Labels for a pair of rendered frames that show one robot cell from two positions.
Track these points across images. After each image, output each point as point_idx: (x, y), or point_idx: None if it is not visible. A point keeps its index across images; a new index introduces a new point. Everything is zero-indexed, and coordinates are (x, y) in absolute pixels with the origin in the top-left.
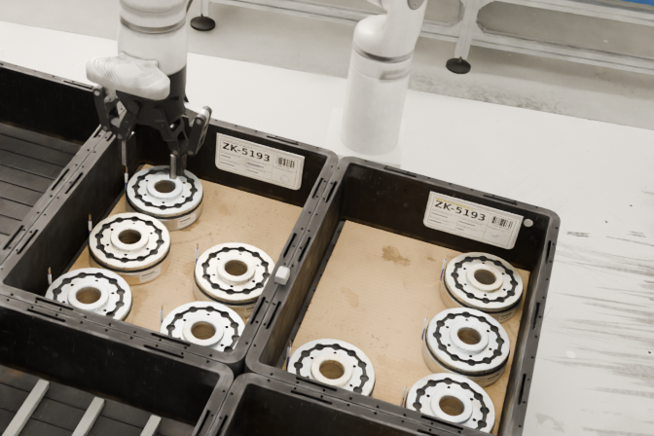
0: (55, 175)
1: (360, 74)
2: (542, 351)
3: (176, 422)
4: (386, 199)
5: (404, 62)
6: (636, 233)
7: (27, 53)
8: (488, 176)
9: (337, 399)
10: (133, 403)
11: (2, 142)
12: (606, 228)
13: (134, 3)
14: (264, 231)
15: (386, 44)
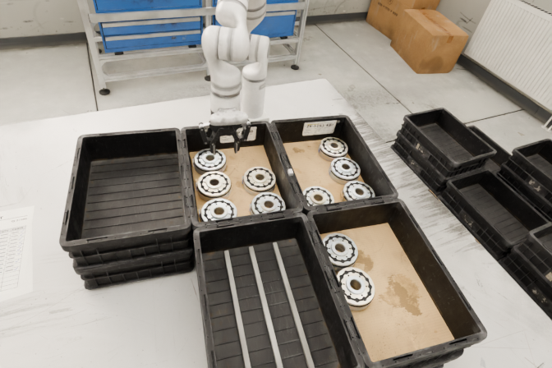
0: (158, 171)
1: (250, 89)
2: None
3: (280, 241)
4: (288, 131)
5: (265, 80)
6: (340, 113)
7: (85, 126)
8: (287, 112)
9: (342, 206)
10: (262, 241)
11: (125, 166)
12: (331, 115)
13: (226, 85)
14: (251, 159)
15: (261, 75)
